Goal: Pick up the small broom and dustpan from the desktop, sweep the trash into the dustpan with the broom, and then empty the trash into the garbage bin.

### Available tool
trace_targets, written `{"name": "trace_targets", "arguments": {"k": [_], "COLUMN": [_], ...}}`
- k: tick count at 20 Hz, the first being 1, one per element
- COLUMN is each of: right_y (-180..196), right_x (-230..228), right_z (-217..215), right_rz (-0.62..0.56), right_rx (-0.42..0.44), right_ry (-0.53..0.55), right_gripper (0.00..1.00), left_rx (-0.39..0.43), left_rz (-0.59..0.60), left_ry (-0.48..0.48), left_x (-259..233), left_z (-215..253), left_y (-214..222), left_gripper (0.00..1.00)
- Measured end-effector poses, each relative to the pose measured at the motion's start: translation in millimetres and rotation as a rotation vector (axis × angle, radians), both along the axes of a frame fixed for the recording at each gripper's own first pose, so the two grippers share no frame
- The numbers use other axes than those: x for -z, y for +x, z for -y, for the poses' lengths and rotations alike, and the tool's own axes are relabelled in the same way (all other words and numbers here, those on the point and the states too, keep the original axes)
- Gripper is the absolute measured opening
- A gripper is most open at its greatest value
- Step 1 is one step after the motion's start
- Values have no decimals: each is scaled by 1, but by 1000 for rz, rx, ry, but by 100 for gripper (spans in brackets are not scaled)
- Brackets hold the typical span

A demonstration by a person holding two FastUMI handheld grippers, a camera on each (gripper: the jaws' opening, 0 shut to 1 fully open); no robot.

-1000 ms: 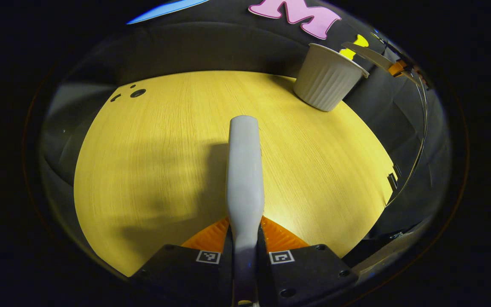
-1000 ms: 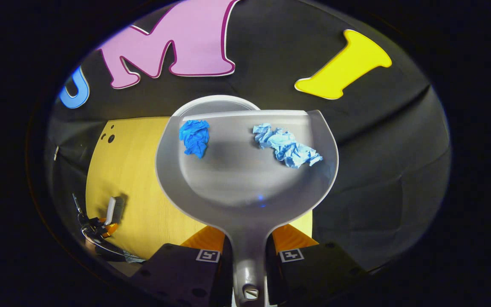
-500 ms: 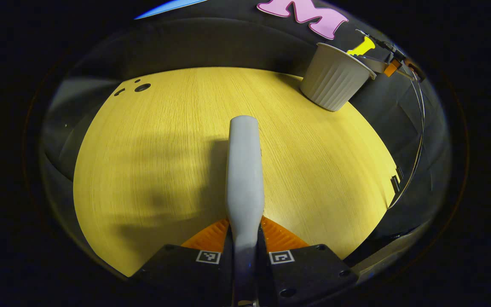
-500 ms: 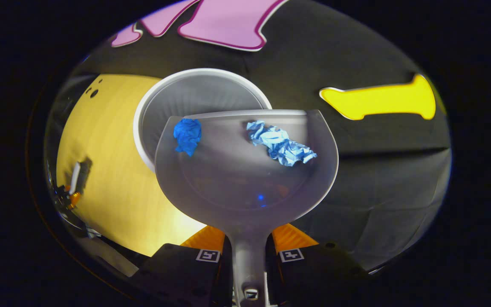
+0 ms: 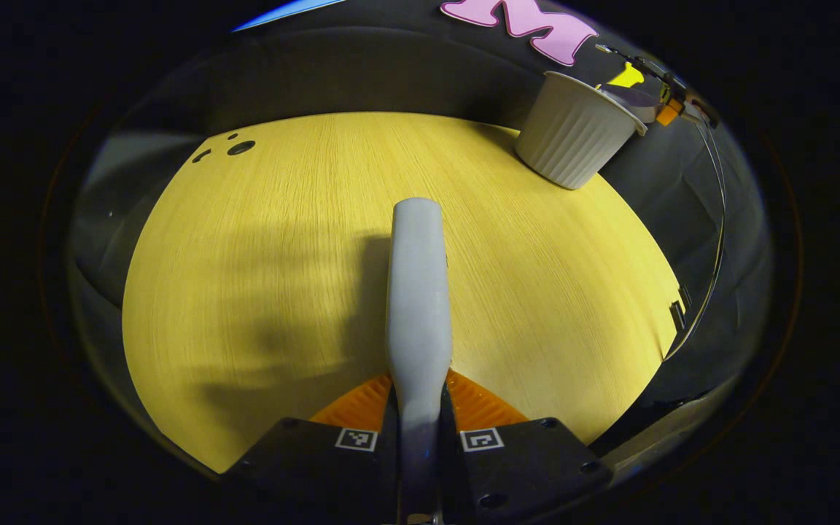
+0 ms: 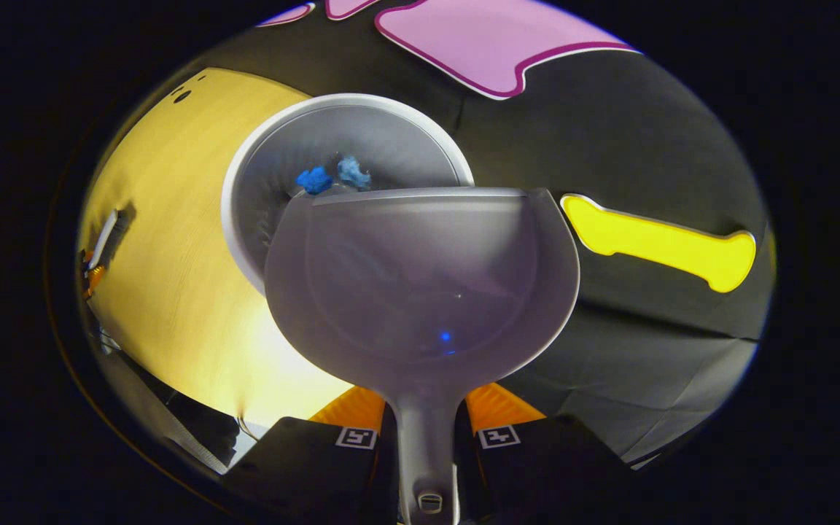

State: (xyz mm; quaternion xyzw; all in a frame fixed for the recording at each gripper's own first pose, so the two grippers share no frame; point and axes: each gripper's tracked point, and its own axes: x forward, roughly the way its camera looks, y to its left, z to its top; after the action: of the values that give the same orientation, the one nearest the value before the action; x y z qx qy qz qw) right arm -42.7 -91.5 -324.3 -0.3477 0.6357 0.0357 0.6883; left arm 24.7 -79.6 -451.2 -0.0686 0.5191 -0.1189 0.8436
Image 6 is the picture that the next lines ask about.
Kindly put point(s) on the grey plastic dustpan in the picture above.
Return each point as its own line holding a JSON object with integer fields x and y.
{"x": 420, "y": 277}

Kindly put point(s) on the black backdrop cloth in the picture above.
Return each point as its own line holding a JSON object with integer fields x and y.
{"x": 609, "y": 146}

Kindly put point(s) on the grey ribbed garbage bin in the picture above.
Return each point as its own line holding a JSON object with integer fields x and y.
{"x": 391, "y": 138}

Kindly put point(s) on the dark blue paper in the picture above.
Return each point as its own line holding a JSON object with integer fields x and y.
{"x": 314, "y": 180}

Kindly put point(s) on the small grey broom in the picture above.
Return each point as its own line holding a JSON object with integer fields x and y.
{"x": 104, "y": 237}

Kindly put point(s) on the light blue paper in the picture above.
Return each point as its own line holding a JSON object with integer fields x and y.
{"x": 353, "y": 173}

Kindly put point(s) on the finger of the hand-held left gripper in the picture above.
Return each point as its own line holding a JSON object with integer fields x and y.
{"x": 94, "y": 277}

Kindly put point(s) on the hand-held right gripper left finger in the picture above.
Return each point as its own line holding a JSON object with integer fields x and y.
{"x": 303, "y": 467}

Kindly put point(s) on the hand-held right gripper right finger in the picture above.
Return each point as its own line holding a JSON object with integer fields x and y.
{"x": 551, "y": 467}

